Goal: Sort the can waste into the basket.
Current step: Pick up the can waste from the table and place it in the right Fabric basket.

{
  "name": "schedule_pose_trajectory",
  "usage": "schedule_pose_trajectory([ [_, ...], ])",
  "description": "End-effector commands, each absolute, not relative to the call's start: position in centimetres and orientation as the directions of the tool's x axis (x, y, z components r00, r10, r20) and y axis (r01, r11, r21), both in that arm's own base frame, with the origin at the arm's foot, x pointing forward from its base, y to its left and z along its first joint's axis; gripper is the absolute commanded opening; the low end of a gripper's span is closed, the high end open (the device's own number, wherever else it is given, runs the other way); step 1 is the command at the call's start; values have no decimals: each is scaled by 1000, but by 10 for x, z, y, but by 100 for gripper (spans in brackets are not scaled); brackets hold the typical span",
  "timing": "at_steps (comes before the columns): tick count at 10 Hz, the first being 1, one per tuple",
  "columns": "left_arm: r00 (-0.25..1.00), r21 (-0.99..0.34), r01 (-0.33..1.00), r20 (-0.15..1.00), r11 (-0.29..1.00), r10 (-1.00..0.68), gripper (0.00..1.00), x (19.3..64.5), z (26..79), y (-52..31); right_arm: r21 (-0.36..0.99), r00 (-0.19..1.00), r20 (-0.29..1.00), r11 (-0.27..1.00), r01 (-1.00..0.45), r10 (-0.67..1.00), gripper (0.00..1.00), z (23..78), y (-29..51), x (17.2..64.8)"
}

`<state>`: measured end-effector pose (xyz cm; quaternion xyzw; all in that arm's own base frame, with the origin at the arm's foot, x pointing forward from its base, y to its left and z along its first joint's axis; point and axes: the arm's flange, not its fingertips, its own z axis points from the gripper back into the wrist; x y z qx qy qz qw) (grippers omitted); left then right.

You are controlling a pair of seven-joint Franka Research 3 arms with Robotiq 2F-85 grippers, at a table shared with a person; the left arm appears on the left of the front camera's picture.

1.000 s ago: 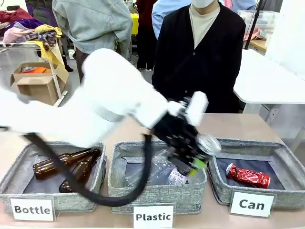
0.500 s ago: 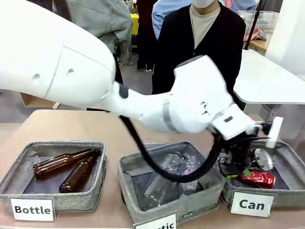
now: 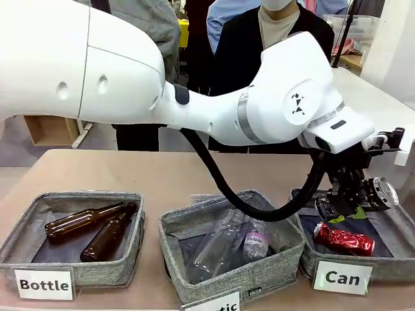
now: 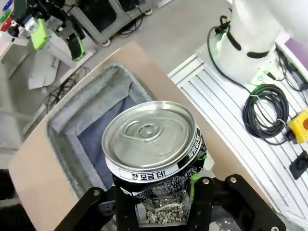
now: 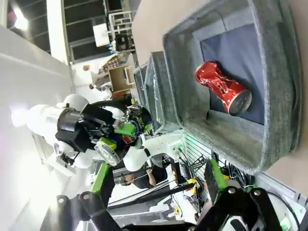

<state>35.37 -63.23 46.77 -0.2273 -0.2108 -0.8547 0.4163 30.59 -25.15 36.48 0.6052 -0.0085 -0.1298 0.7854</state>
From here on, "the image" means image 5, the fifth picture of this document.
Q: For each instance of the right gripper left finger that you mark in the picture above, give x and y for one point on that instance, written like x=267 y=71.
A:
x=96 y=207

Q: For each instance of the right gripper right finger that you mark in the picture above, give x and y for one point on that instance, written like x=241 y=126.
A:
x=231 y=207

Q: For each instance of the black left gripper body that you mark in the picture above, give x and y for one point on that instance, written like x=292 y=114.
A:
x=72 y=131

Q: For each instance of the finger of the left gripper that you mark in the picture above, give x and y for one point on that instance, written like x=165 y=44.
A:
x=125 y=128
x=108 y=142

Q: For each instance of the crushed black can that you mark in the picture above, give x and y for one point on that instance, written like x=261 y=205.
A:
x=142 y=120

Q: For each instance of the crushed red can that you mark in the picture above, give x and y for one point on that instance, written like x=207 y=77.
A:
x=221 y=86

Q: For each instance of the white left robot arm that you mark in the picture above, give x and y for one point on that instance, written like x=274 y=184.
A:
x=41 y=115

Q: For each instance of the grey fabric basket plastic sign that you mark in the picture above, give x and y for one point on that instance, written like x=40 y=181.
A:
x=161 y=91

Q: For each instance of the grey fabric basket can sign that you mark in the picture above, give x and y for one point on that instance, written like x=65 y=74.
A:
x=183 y=79

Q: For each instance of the open cardboard box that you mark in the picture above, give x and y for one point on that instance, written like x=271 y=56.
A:
x=119 y=79

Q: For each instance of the seated person in black shirt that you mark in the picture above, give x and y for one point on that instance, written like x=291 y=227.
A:
x=144 y=178

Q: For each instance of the black tripod bar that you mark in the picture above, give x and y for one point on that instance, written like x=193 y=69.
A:
x=154 y=193

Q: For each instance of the patterned cloth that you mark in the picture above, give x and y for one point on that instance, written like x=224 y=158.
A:
x=114 y=61

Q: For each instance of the white metal rack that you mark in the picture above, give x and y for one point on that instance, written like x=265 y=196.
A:
x=120 y=22

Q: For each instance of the left wrist camera round lens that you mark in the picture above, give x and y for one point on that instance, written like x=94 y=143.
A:
x=107 y=154

